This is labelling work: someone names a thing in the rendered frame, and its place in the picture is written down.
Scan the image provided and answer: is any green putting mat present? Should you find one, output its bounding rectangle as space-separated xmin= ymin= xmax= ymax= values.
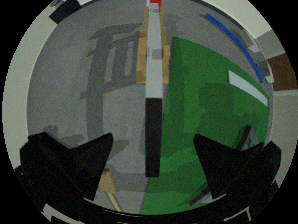
xmin=141 ymin=36 xmax=270 ymax=214

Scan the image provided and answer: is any white flat bar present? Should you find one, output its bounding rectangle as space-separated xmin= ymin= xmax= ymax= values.
xmin=227 ymin=69 xmax=267 ymax=107

